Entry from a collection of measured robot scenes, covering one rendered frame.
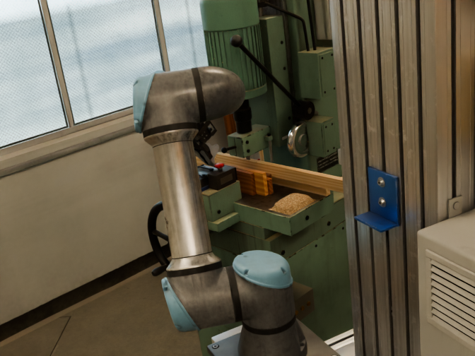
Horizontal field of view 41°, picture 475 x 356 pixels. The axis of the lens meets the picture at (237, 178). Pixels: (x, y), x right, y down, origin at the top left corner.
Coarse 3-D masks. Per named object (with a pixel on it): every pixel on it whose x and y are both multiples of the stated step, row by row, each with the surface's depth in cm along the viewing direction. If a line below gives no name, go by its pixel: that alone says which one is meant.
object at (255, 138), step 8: (256, 128) 211; (264, 128) 210; (232, 136) 206; (240, 136) 205; (248, 136) 205; (256, 136) 208; (232, 144) 208; (240, 144) 205; (248, 144) 206; (256, 144) 208; (264, 144) 211; (232, 152) 209; (240, 152) 206; (248, 152) 206; (256, 152) 209
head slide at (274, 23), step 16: (272, 16) 201; (272, 32) 200; (272, 48) 201; (272, 64) 202; (288, 80) 209; (272, 96) 206; (256, 112) 214; (272, 112) 209; (288, 112) 212; (272, 128) 211; (288, 128) 213; (272, 144) 214
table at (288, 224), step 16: (288, 192) 201; (304, 192) 199; (240, 208) 197; (256, 208) 192; (304, 208) 188; (320, 208) 193; (208, 224) 196; (224, 224) 195; (256, 224) 195; (272, 224) 189; (288, 224) 184; (304, 224) 188
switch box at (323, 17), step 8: (320, 0) 203; (328, 0) 201; (320, 8) 204; (328, 8) 202; (320, 16) 205; (328, 16) 203; (320, 24) 206; (328, 24) 204; (320, 32) 207; (328, 32) 205
